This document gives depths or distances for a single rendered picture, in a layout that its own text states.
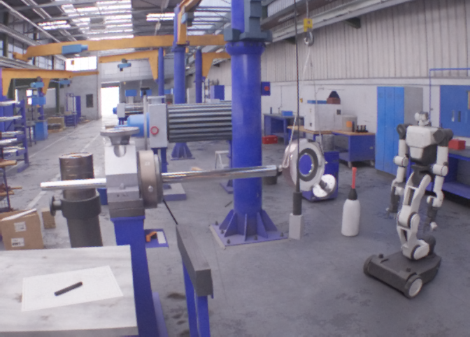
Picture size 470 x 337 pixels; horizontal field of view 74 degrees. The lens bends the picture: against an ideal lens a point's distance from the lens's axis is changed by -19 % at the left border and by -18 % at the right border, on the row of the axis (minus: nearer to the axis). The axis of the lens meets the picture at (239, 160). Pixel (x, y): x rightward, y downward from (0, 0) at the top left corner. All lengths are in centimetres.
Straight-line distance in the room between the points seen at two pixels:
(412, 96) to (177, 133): 424
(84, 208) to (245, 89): 205
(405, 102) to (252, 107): 368
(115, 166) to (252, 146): 214
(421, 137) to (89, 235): 319
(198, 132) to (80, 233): 290
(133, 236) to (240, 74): 238
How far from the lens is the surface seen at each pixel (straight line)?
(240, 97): 401
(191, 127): 590
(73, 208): 374
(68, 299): 151
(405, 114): 698
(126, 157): 222
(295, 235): 188
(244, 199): 416
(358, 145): 825
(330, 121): 913
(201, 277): 167
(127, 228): 213
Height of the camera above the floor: 161
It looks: 10 degrees down
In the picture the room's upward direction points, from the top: 1 degrees counter-clockwise
